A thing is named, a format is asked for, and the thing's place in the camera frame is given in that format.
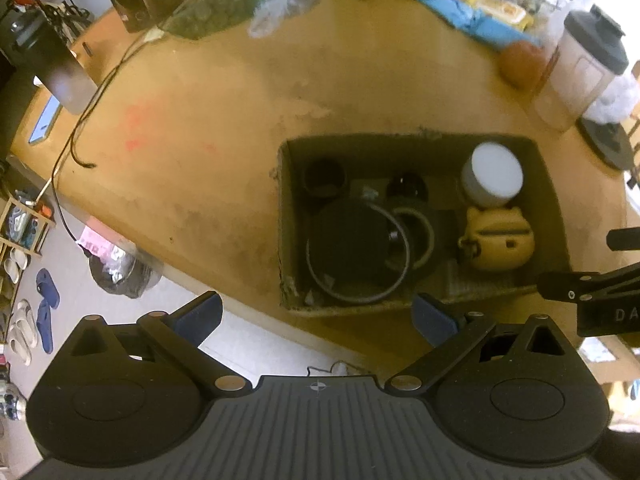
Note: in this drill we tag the yellow packet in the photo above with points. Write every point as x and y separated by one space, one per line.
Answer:
502 10

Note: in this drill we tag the clear plastic bag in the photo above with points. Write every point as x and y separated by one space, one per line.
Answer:
280 5

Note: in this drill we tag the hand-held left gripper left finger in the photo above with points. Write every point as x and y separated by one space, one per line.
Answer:
202 315

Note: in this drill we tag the wooden shoe rack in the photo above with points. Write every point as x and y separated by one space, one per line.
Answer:
25 220

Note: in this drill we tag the brown cardboard box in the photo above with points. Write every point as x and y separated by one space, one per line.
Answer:
295 220

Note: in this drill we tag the black round case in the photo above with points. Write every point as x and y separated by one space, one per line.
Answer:
350 245

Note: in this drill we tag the white sandal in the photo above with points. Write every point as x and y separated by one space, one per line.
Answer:
17 345
27 322

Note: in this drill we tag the black water bottle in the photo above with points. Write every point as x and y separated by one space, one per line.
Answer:
57 65

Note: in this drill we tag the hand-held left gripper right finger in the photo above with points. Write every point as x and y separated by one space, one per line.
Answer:
432 317

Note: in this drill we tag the small black ribbed knob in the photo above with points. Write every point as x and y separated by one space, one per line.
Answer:
407 187

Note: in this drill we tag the black round base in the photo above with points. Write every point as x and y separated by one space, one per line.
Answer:
607 142

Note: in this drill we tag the blue packet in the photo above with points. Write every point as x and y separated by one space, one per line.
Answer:
445 9
497 32

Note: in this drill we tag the bag of green vegetables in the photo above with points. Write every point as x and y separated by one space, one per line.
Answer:
210 12

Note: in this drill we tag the black cylindrical cap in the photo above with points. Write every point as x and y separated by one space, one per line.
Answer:
325 177

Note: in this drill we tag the blue phone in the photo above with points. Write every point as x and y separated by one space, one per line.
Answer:
45 120

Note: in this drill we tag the black bin with bag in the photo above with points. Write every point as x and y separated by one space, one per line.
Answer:
117 265

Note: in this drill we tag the clear plastic case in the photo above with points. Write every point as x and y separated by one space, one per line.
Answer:
487 280

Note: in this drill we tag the orange fruit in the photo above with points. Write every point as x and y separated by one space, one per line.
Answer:
522 65

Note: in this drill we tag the white plastic bag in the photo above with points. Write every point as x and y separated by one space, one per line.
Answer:
617 102

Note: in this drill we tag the white-lid jar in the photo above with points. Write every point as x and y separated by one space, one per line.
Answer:
492 172

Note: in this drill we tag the small dark stick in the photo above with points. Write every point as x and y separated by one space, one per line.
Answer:
87 49

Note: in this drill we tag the silver patterned stick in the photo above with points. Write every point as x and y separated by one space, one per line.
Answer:
367 192

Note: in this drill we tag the clear shaker bottle grey lid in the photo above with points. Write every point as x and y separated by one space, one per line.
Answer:
575 75

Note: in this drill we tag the bicycle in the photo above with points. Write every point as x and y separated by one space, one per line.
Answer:
35 0

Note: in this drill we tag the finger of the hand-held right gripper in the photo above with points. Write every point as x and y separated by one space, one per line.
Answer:
625 239
565 285

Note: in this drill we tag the blue slipper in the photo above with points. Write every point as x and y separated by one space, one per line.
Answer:
47 287
45 327

